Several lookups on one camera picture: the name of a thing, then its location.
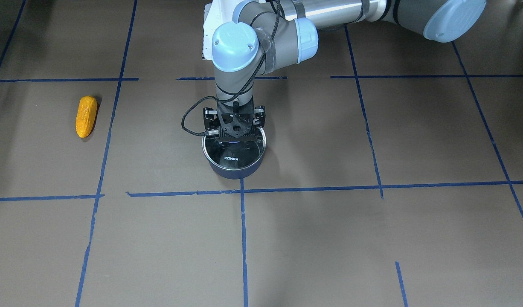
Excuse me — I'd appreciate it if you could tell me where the yellow toy corn cob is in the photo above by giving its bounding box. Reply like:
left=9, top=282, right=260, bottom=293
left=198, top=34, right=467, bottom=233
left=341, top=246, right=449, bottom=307
left=76, top=96, right=98, bottom=139

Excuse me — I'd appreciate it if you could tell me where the glass pot lid blue knob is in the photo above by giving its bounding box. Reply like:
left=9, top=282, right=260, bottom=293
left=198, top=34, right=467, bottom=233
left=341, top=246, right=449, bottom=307
left=202, top=126, right=267, bottom=170

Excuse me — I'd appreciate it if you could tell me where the dark blue saucepan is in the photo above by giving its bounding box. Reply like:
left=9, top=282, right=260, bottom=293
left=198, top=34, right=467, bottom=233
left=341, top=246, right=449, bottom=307
left=202, top=128, right=267, bottom=180

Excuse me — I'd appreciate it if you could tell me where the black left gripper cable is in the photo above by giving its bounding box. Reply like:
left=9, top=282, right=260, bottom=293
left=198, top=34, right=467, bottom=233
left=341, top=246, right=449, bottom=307
left=181, top=0, right=284, bottom=137

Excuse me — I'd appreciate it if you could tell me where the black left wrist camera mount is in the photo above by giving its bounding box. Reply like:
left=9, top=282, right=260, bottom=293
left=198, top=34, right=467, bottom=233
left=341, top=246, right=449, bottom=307
left=207, top=113, right=260, bottom=142

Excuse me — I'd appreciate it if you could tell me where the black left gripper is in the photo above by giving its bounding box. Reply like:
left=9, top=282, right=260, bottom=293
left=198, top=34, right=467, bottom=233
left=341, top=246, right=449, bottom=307
left=203, top=101, right=266, bottom=133

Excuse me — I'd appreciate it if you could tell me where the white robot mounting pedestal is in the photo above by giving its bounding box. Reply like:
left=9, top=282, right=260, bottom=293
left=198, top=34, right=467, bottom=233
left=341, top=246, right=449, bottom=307
left=202, top=0, right=219, bottom=61

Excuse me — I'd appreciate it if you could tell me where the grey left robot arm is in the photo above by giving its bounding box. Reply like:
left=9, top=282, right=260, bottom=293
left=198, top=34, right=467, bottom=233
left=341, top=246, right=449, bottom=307
left=201, top=0, right=486, bottom=139

